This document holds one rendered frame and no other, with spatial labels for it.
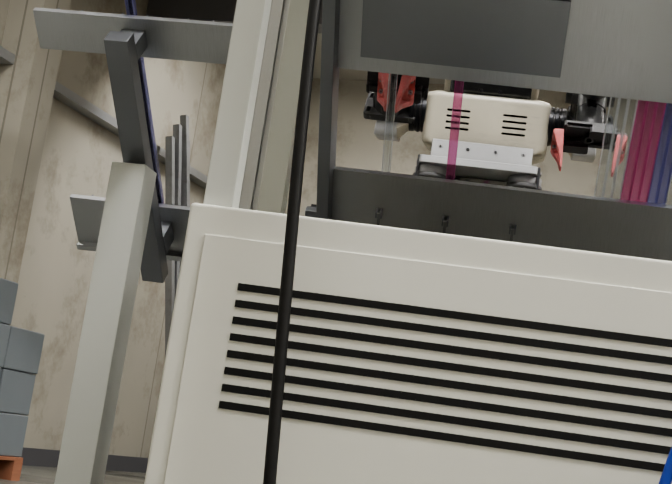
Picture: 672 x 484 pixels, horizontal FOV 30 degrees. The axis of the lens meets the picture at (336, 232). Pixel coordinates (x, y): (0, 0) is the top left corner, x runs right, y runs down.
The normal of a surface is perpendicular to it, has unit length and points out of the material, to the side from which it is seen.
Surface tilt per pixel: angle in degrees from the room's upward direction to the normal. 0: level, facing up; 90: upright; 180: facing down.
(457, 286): 90
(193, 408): 90
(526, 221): 132
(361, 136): 90
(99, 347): 90
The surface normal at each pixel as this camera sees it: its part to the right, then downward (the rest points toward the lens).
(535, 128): -0.15, -0.05
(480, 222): -0.18, 0.52
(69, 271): 0.94, 0.08
